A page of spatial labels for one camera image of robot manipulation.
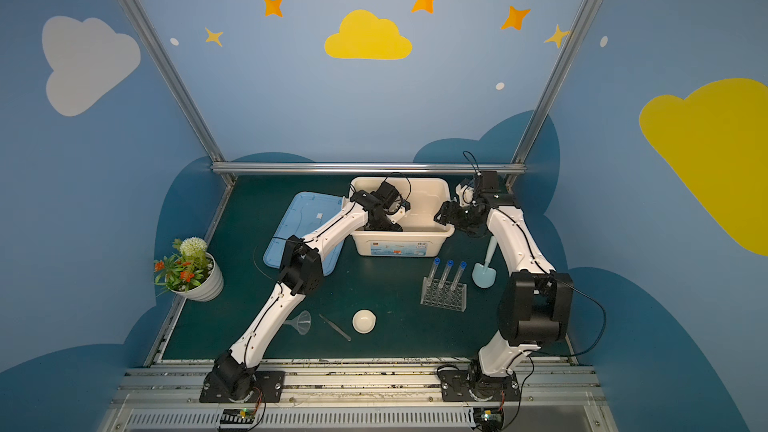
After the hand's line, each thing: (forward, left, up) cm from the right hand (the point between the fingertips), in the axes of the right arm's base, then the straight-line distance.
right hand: (448, 217), depth 88 cm
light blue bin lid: (+14, +50, -16) cm, 54 cm away
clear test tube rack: (-18, 0, -16) cm, 24 cm away
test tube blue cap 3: (-15, -3, -3) cm, 15 cm away
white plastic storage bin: (-5, +8, -3) cm, 10 cm away
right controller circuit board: (-47, -10, -21) cm, 53 cm away
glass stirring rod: (-29, +31, -17) cm, 46 cm away
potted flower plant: (-21, +70, -1) cm, 73 cm away
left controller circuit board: (-50, +53, -19) cm, 76 cm away
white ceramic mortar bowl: (-27, +24, -16) cm, 39 cm away
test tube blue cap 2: (-14, +1, -9) cm, 17 cm away
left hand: (+3, +16, -15) cm, 22 cm away
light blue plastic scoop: (-9, -13, -18) cm, 24 cm away
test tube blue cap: (-14, +4, -9) cm, 17 cm away
